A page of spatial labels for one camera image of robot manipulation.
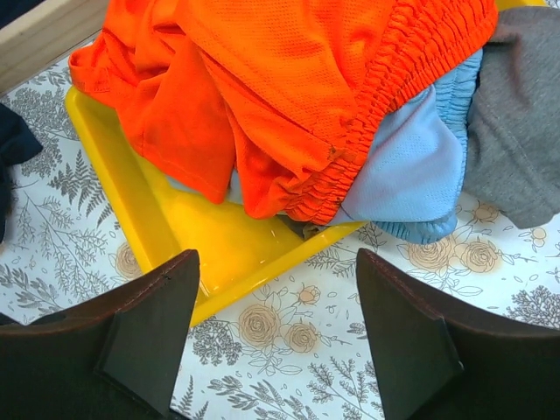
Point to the yellow plastic tray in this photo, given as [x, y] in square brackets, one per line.
[237, 254]

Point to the light blue shorts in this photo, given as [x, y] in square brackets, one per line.
[413, 176]

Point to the wooden clothes rack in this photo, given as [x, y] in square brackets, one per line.
[46, 34]

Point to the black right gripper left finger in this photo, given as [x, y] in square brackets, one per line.
[115, 356]

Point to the navy blue garment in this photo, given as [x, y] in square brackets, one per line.
[18, 145]

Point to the orange mesh shorts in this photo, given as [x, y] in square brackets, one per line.
[288, 94]

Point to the grey garment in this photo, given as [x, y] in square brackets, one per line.
[513, 122]

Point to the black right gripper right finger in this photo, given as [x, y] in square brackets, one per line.
[438, 357]

